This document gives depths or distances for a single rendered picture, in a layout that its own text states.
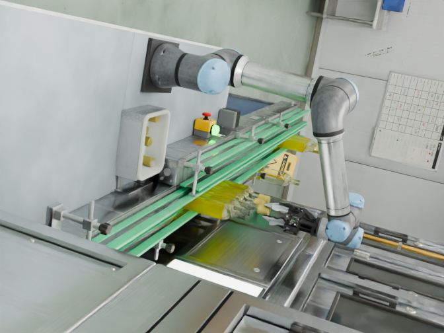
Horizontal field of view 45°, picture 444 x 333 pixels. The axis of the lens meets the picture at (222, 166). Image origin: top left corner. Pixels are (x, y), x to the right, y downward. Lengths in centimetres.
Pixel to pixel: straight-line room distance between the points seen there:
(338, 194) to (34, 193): 90
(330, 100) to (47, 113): 81
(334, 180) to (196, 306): 89
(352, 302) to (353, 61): 606
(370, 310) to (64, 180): 105
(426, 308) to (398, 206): 604
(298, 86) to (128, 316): 112
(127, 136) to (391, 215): 654
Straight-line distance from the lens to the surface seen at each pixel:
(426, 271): 230
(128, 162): 178
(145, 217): 171
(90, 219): 135
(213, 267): 181
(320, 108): 166
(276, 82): 182
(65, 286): 97
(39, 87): 142
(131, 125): 175
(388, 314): 191
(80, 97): 157
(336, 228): 176
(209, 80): 176
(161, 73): 183
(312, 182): 809
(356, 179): 796
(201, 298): 95
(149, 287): 96
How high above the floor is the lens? 163
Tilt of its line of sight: 18 degrees down
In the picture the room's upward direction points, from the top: 105 degrees clockwise
